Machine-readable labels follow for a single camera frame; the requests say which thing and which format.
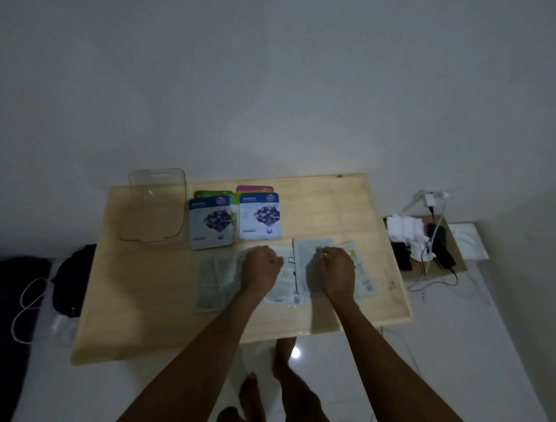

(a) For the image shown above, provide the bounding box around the clear plastic container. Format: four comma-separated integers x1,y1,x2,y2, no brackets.
116,168,188,244

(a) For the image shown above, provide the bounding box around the small black pouch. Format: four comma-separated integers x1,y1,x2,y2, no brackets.
390,241,414,272

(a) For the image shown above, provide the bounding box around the dark blanket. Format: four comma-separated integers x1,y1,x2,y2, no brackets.
0,256,54,422

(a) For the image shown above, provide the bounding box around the person's right hand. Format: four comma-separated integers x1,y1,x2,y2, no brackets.
316,246,357,307

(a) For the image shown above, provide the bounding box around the person's right leg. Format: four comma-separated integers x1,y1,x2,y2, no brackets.
271,337,331,422

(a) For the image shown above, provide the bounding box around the crumpled clear plastic wrapper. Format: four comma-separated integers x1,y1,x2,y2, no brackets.
51,314,80,344

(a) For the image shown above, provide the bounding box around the person's left hand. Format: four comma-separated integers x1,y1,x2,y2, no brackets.
239,245,284,301

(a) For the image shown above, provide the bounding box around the brown cardboard sheet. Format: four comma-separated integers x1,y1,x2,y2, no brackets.
384,215,468,281

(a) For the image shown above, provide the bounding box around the group of face mask packets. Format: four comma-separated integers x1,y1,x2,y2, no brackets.
188,185,375,315

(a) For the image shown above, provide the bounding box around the person's right forearm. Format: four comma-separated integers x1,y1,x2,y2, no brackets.
328,297,463,422

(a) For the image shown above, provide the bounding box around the white looped cable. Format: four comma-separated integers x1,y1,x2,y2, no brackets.
10,277,49,345

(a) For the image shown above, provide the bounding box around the light wooden table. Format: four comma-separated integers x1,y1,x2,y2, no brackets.
71,173,414,366

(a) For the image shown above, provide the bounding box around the person's leg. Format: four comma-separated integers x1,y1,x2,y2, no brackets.
271,337,331,422
217,372,266,422

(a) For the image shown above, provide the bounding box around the white charging cable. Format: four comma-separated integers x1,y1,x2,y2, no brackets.
421,213,446,277

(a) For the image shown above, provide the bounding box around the crumpled white cloth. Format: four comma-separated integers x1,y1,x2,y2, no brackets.
385,213,431,263

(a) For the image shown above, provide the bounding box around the thin black cable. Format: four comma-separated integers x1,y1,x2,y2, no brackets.
406,265,459,293

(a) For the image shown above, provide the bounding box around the person's left forearm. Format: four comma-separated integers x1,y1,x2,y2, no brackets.
117,291,270,422

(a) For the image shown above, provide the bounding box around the black bag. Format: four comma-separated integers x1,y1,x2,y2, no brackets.
51,244,97,318

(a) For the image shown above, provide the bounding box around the black power bank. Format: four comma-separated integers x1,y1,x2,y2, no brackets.
427,224,458,270

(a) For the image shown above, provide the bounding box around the person's left leg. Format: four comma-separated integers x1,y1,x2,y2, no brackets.
217,372,266,422

